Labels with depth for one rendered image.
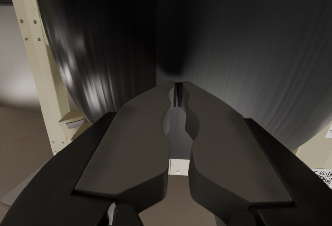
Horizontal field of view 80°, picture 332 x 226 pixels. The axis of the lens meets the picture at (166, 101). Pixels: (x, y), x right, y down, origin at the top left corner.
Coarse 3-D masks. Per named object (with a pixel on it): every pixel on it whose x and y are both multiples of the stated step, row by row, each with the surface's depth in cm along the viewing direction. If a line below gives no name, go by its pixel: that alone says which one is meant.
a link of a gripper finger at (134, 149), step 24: (144, 96) 10; (168, 96) 10; (120, 120) 8; (144, 120) 8; (168, 120) 10; (120, 144) 7; (144, 144) 7; (168, 144) 7; (96, 168) 6; (120, 168) 6; (144, 168) 6; (168, 168) 7; (96, 192) 6; (120, 192) 6; (144, 192) 6
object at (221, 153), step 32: (192, 96) 10; (192, 128) 10; (224, 128) 8; (192, 160) 7; (224, 160) 7; (256, 160) 7; (192, 192) 7; (224, 192) 6; (256, 192) 6; (288, 192) 6; (224, 224) 7
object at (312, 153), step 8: (328, 128) 37; (320, 136) 38; (304, 144) 39; (312, 144) 39; (320, 144) 39; (328, 144) 39; (296, 152) 40; (304, 152) 40; (312, 152) 40; (320, 152) 40; (328, 152) 40; (304, 160) 41; (312, 160) 41; (320, 160) 41; (328, 160) 40; (320, 168) 41; (328, 168) 41
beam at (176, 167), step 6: (84, 126) 81; (78, 132) 77; (72, 138) 74; (174, 162) 76; (180, 162) 76; (186, 162) 76; (174, 168) 77; (180, 168) 77; (186, 168) 77; (168, 174) 79; (174, 174) 79; (180, 174) 79; (186, 174) 78
